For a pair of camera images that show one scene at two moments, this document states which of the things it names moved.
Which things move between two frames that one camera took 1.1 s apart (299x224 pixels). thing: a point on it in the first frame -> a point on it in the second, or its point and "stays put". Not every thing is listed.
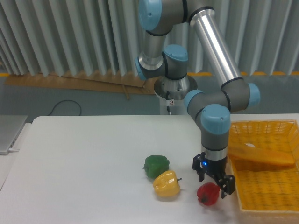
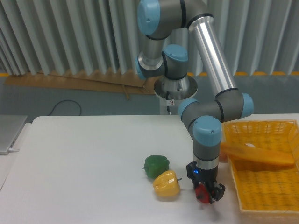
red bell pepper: [208, 193] stays put
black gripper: [226, 183] -> [197, 174]
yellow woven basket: [264, 187] stays put
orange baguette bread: [244, 151] stays put
